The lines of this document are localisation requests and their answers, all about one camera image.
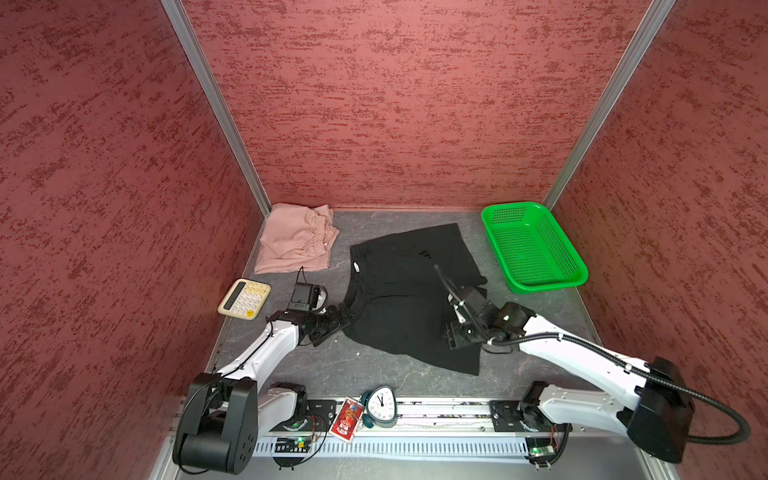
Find aluminium corner post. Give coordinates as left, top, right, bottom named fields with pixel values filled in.
left=161, top=0, right=272, bottom=217
left=543, top=0, right=676, bottom=210

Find pink drawstring shorts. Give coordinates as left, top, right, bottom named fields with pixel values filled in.
left=254, top=203, right=340, bottom=275

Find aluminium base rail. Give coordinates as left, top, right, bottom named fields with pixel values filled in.
left=173, top=395, right=655, bottom=439

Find left aluminium corner post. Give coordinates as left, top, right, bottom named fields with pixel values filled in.
left=161, top=0, right=272, bottom=217

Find black shorts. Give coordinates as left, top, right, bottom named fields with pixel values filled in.
left=344, top=223, right=487, bottom=376

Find right aluminium corner post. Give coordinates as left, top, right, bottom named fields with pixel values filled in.
left=543, top=0, right=676, bottom=210

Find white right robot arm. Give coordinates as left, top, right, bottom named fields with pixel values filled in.
left=445, top=287, right=694, bottom=464

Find red snack packet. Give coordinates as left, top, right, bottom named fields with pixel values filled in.
left=328, top=398, right=365, bottom=443

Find green plastic basket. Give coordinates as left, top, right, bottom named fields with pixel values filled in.
left=481, top=202, right=589, bottom=295

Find teal analog clock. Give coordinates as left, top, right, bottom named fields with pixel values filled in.
left=360, top=385, right=398, bottom=429

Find black corrugated cable hose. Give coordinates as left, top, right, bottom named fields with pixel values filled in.
left=433, top=263, right=752, bottom=466

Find cream desk calculator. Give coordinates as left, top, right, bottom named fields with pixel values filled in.
left=217, top=278, right=272, bottom=321

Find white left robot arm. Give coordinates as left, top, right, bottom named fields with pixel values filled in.
left=172, top=304, right=354, bottom=475

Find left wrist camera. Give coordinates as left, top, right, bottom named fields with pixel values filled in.
left=288, top=282, right=328, bottom=313

